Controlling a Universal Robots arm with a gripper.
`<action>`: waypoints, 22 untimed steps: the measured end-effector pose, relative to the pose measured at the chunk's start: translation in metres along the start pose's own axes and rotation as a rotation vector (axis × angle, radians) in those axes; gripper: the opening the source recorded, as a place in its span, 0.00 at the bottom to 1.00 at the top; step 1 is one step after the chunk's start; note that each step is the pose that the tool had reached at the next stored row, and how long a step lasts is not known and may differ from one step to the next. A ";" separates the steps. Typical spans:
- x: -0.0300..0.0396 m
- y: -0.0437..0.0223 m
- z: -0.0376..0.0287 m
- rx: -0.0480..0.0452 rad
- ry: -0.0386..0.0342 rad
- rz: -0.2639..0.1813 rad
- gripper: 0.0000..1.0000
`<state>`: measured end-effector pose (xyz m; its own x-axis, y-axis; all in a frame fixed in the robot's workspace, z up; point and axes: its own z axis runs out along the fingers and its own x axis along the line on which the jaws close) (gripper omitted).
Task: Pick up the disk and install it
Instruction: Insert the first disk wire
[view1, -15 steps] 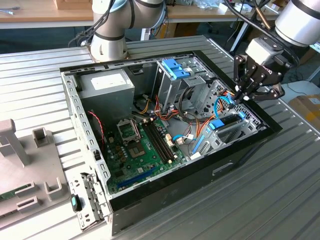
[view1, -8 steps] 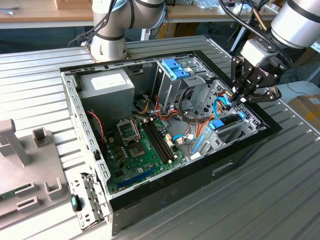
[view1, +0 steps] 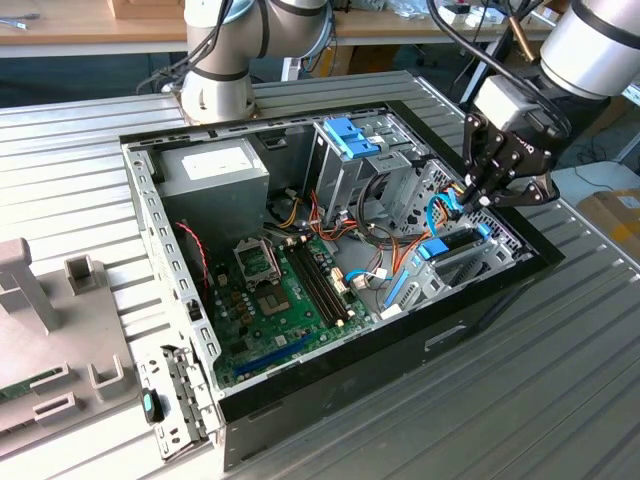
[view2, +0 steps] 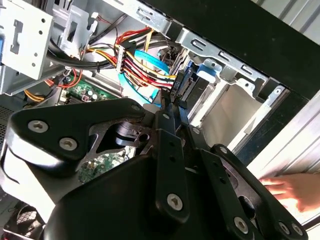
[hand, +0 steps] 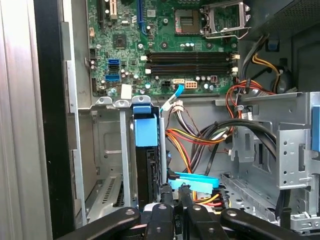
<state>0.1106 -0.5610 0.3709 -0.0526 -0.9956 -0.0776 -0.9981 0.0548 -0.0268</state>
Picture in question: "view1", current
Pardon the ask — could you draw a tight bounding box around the silver card retention bracket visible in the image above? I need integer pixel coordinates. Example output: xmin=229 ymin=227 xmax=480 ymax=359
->
xmin=135 ymin=343 xmax=224 ymax=461

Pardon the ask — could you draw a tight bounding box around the CPU socket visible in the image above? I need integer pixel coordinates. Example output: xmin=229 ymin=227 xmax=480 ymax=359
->
xmin=255 ymin=290 xmax=292 ymax=318

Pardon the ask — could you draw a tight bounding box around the blue data wire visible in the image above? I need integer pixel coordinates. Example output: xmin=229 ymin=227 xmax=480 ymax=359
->
xmin=427 ymin=187 xmax=469 ymax=236

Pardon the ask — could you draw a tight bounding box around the cardboard box with yellow tape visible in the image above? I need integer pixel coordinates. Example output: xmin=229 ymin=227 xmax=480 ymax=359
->
xmin=574 ymin=187 xmax=640 ymax=261

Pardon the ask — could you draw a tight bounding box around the silver metal disk bay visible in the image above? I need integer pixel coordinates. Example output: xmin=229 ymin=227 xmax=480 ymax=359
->
xmin=380 ymin=158 xmax=535 ymax=321

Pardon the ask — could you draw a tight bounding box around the green RAM stick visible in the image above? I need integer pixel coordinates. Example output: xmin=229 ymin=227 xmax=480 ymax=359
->
xmin=0 ymin=367 xmax=69 ymax=401

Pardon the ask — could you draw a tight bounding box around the white side table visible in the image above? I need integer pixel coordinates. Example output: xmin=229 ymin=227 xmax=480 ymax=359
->
xmin=552 ymin=159 xmax=640 ymax=211

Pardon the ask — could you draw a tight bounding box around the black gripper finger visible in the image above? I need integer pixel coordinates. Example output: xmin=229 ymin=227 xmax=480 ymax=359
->
xmin=458 ymin=112 xmax=504 ymax=214
xmin=477 ymin=172 xmax=560 ymax=209

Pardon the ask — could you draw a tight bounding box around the metal socket cover frame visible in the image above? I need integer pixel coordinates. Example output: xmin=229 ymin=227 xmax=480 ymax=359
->
xmin=233 ymin=237 xmax=281 ymax=292

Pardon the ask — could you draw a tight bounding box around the blue plastic cage latch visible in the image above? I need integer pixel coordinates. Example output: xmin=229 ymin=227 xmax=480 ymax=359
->
xmin=343 ymin=137 xmax=379 ymax=159
xmin=323 ymin=116 xmax=365 ymax=147

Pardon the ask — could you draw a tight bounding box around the aluminium profile frame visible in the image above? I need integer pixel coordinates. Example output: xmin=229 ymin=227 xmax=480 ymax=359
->
xmin=612 ymin=82 xmax=640 ymax=164

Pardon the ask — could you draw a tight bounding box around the black open PC case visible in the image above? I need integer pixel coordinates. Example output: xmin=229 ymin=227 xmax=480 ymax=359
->
xmin=118 ymin=99 xmax=567 ymax=474

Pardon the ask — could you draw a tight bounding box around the orange red wire bundle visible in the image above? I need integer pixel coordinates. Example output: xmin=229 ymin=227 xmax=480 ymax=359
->
xmin=308 ymin=192 xmax=361 ymax=241

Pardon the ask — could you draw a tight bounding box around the blue expansion slot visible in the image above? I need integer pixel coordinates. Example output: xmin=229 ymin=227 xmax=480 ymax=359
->
xmin=233 ymin=333 xmax=314 ymax=379

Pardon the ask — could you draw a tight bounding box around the yellow black wire bundle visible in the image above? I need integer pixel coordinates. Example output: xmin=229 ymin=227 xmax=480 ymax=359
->
xmin=272 ymin=197 xmax=314 ymax=231

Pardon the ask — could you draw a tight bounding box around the silver drive cage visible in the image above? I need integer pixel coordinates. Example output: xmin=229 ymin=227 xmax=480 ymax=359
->
xmin=304 ymin=114 xmax=432 ymax=226

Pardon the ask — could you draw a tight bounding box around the brown wooden box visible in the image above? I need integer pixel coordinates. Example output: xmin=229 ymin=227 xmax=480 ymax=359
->
xmin=107 ymin=0 xmax=186 ymax=21

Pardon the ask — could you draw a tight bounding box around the grey parts rack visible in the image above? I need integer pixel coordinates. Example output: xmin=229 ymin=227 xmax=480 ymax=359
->
xmin=0 ymin=238 xmax=141 ymax=446

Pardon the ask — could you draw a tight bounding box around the wooden desk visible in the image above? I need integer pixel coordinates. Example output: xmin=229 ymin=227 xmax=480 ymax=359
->
xmin=0 ymin=0 xmax=190 ymax=59
xmin=332 ymin=0 xmax=571 ymax=106

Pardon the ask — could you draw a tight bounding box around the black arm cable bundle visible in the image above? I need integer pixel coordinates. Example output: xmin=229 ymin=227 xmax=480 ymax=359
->
xmin=134 ymin=0 xmax=261 ymax=96

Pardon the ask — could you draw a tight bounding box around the hard disk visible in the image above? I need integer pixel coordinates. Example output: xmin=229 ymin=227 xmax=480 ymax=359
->
xmin=382 ymin=222 xmax=491 ymax=310

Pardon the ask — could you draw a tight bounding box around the black RAM slot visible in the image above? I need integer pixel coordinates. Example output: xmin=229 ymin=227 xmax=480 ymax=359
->
xmin=299 ymin=240 xmax=348 ymax=325
xmin=287 ymin=243 xmax=337 ymax=329
xmin=293 ymin=242 xmax=343 ymax=327
xmin=305 ymin=239 xmax=354 ymax=323

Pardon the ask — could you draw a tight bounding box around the small white box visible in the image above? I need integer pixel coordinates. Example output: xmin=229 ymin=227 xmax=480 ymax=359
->
xmin=467 ymin=7 xmax=506 ymax=26
xmin=438 ymin=4 xmax=471 ymax=24

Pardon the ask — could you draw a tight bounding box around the black stand pole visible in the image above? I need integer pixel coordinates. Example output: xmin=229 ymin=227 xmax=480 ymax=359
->
xmin=457 ymin=0 xmax=531 ymax=106

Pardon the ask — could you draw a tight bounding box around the orange red yellow power wire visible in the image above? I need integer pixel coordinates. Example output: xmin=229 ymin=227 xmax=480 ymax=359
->
xmin=392 ymin=183 xmax=469 ymax=276

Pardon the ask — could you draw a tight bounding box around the black latch with teal button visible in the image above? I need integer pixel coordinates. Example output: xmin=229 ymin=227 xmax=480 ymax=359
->
xmin=139 ymin=387 xmax=166 ymax=425

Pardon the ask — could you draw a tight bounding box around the bronze cable connector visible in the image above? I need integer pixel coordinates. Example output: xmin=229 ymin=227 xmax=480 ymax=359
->
xmin=508 ymin=13 xmax=540 ymax=65

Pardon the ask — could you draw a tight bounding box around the red black twisted wire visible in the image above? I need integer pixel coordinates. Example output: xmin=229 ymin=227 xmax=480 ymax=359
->
xmin=175 ymin=222 xmax=211 ymax=301

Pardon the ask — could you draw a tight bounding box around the green motherboard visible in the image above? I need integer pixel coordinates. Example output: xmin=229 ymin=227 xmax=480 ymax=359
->
xmin=212 ymin=233 xmax=377 ymax=390

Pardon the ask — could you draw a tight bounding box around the thick black wrist cable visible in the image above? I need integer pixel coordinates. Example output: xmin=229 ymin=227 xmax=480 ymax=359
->
xmin=427 ymin=0 xmax=571 ymax=139

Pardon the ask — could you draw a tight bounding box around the grey power supply box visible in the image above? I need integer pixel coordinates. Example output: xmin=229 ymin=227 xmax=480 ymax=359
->
xmin=157 ymin=137 xmax=271 ymax=251

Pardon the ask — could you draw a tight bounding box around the thin multicolour wire bundle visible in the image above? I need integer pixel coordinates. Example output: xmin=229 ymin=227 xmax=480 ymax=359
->
xmin=352 ymin=248 xmax=396 ymax=292

